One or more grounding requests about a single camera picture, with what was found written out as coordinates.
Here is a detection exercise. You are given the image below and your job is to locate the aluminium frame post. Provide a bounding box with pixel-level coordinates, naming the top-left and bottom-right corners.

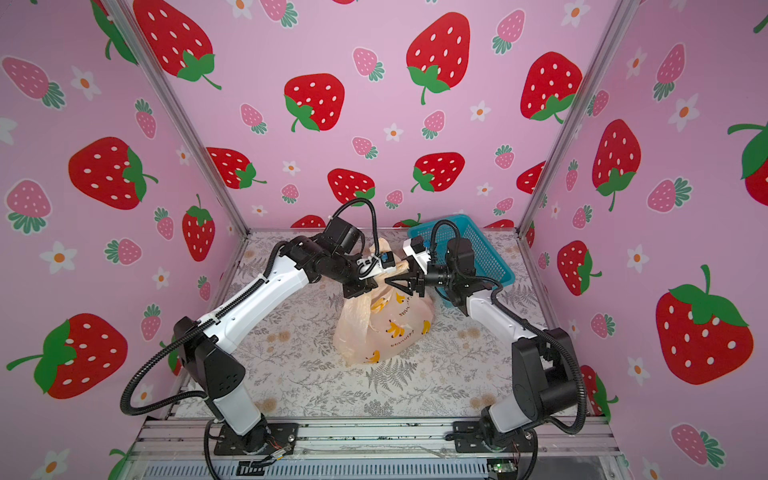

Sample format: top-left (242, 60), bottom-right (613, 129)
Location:
top-left (516, 0), bottom-right (640, 238)
top-left (104, 0), bottom-right (250, 238)

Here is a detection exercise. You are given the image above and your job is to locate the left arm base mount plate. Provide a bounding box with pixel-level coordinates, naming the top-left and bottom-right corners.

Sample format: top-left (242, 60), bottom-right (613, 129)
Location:
top-left (213, 422), bottom-right (299, 457)

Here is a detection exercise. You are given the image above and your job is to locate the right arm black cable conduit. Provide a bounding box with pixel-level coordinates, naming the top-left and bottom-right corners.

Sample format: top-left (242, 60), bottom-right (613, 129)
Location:
top-left (428, 218), bottom-right (588, 436)

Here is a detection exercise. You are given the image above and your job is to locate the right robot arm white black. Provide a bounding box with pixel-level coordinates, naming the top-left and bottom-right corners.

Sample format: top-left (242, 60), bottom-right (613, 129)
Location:
top-left (386, 236), bottom-right (588, 448)

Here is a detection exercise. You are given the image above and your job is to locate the aluminium frame post right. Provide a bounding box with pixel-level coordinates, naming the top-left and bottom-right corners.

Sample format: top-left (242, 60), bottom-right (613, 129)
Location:
top-left (516, 0), bottom-right (640, 238)

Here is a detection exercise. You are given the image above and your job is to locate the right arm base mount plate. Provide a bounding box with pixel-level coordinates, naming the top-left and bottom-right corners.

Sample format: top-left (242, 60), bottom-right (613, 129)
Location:
top-left (444, 417), bottom-right (538, 454)

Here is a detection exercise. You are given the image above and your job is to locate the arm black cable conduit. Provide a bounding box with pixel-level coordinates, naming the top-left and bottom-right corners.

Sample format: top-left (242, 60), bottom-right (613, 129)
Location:
top-left (119, 197), bottom-right (380, 418)
top-left (428, 218), bottom-right (588, 436)

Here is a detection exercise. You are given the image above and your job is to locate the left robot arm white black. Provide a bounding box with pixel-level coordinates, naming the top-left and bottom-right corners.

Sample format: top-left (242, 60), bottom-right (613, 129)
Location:
top-left (174, 218), bottom-right (395, 453)

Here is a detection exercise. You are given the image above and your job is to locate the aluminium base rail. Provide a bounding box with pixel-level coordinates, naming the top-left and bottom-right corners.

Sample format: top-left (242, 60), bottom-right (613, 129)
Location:
top-left (112, 417), bottom-right (632, 479)

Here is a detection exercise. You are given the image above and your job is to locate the aluminium frame post left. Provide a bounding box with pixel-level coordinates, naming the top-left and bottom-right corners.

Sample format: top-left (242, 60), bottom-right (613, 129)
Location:
top-left (104, 0), bottom-right (250, 238)

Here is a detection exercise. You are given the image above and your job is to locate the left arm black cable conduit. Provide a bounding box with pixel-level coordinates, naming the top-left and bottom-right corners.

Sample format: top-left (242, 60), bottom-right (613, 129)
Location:
top-left (119, 197), bottom-right (380, 418)

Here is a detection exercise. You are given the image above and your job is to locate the translucent orange plastic bag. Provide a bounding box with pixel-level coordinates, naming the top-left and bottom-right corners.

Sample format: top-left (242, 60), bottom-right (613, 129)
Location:
top-left (333, 273), bottom-right (435, 365)

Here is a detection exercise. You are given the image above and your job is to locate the teal plastic basket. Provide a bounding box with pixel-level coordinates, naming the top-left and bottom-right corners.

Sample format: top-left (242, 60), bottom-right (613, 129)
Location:
top-left (408, 214), bottom-right (515, 314)

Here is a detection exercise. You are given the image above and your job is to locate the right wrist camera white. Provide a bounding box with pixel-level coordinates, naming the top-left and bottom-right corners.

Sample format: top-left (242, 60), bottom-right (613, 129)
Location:
top-left (403, 236), bottom-right (431, 274)

